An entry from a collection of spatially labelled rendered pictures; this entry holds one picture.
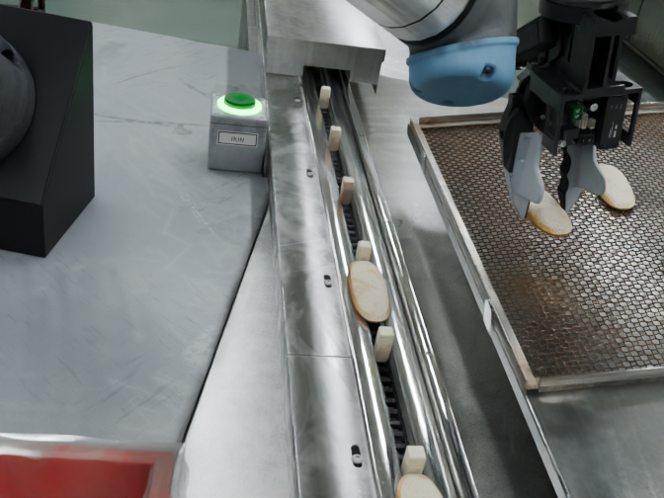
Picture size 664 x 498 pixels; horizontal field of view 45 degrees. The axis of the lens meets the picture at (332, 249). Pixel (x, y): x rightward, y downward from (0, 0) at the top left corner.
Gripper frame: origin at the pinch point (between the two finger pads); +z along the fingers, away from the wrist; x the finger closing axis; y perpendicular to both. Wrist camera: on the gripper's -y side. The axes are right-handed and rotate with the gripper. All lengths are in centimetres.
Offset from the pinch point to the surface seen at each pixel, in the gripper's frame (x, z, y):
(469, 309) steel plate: -5.9, 13.2, -1.0
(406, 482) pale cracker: -20.6, 7.4, 23.8
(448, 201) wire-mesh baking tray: -5.8, 4.9, -9.7
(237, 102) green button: -25.6, 0.4, -31.8
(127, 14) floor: -49, 82, -346
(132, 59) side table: -39, 6, -67
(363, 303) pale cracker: -18.4, 7.2, 2.7
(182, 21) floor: -23, 87, -342
